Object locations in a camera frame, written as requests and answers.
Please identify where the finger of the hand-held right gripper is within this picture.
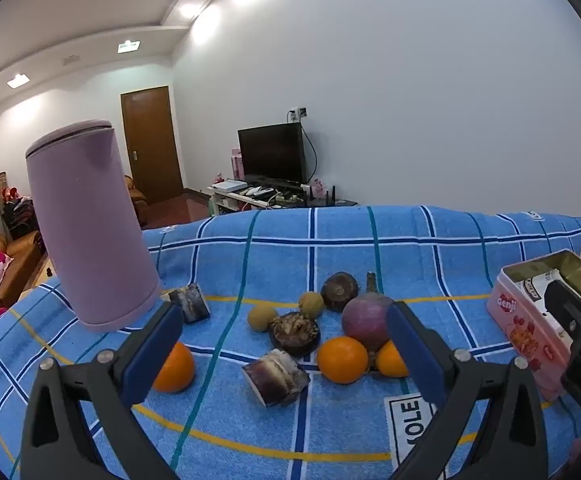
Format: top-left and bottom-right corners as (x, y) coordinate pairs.
(544, 280), (581, 346)

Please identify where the printed paper in tin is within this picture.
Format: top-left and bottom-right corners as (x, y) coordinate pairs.
(513, 267), (578, 341)

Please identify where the orange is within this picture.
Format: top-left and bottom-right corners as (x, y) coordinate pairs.
(375, 340), (411, 379)
(317, 336), (370, 386)
(151, 341), (196, 394)

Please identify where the cracked dark brown mangosteen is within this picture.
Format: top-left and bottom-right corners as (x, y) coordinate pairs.
(269, 312), (321, 358)

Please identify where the white television stand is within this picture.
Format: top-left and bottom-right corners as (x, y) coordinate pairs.
(209, 179), (358, 217)

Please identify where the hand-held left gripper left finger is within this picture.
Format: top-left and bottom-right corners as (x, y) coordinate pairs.
(10, 302), (186, 480)

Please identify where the tan longan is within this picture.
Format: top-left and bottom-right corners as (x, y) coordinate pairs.
(298, 292), (326, 321)

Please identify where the brown leather sofa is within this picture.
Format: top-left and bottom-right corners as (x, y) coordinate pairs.
(0, 230), (46, 318)

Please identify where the rack of dark clothes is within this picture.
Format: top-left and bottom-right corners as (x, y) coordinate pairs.
(1, 186), (38, 241)

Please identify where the black television cable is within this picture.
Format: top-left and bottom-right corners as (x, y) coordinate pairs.
(301, 119), (319, 186)

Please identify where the purple passion fruit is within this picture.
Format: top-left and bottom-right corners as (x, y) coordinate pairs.
(341, 271), (396, 352)

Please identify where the pink tin box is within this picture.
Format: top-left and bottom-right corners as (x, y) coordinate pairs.
(485, 249), (581, 403)

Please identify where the brown leather armchair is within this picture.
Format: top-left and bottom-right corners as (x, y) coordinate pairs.
(124, 175), (150, 227)

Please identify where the brown wooden door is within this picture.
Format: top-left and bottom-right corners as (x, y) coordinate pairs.
(121, 86), (184, 204)

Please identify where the green kiwi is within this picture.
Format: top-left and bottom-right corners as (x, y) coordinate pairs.
(247, 305), (278, 333)

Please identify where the black television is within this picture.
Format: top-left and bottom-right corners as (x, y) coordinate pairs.
(238, 122), (307, 184)

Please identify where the blue checked blanket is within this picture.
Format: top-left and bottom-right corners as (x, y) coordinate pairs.
(0, 205), (581, 480)

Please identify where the smooth dark brown mangosteen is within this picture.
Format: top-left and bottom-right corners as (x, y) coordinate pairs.
(321, 272), (358, 313)

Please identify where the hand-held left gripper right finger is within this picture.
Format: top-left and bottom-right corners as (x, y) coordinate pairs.
(386, 301), (556, 480)

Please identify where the purple cylindrical bottle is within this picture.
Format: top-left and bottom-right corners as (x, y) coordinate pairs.
(24, 119), (164, 332)

